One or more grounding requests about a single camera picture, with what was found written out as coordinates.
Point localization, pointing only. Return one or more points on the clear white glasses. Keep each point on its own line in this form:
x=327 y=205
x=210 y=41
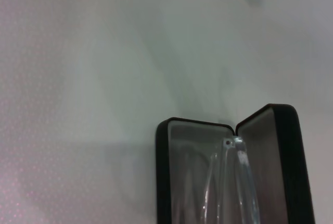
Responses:
x=240 y=153

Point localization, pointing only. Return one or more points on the black glasses case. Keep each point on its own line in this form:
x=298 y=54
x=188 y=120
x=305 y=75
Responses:
x=291 y=169

